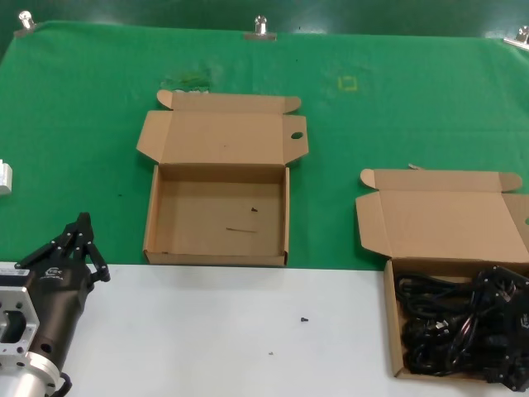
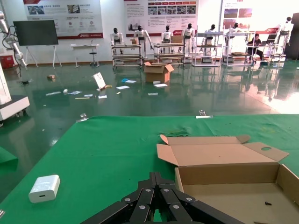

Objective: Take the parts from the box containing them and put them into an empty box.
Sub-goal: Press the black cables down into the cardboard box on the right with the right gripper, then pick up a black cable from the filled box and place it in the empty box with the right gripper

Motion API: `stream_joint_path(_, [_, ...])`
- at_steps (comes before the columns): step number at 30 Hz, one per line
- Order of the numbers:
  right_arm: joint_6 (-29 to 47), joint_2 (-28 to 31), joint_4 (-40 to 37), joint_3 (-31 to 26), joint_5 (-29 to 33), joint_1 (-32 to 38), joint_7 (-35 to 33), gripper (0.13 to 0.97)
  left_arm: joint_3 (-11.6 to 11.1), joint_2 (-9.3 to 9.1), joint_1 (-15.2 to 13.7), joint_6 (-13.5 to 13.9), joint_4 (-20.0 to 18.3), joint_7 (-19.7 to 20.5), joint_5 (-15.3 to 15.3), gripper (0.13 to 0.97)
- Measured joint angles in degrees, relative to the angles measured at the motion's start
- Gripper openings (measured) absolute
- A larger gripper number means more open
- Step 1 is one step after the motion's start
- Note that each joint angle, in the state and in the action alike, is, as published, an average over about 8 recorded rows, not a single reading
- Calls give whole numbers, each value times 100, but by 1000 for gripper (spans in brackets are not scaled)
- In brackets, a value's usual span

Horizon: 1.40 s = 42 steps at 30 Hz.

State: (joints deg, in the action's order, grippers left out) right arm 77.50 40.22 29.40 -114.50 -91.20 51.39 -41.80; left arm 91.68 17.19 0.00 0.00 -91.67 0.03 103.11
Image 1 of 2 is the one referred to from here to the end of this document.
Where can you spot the clear tape scrap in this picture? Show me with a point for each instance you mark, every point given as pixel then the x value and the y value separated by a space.
pixel 186 84

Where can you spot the silver left camera bracket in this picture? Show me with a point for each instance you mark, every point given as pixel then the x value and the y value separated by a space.
pixel 18 306

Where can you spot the brown cardboard box with hole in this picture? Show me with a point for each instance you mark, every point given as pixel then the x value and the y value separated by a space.
pixel 215 136

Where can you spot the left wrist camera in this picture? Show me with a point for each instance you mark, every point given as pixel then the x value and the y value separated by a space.
pixel 12 273

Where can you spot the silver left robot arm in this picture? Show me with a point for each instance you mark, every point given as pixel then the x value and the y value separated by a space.
pixel 20 380

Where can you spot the thin brown stick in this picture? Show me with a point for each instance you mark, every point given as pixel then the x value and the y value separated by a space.
pixel 241 230

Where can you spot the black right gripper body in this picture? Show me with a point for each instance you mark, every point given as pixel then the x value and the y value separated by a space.
pixel 520 331

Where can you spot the green table cloth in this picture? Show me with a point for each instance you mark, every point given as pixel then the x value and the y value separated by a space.
pixel 62 124

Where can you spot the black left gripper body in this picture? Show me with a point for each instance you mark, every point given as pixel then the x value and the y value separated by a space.
pixel 58 297

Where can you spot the white metal block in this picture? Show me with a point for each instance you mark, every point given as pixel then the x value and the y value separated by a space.
pixel 5 178

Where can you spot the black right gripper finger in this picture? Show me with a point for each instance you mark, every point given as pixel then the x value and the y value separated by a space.
pixel 514 376
pixel 504 283

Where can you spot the silver metal table clamp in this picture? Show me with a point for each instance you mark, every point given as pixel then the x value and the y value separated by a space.
pixel 518 38
pixel 25 25
pixel 260 31

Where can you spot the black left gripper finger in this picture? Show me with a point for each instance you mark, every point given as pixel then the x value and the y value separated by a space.
pixel 96 262
pixel 66 240

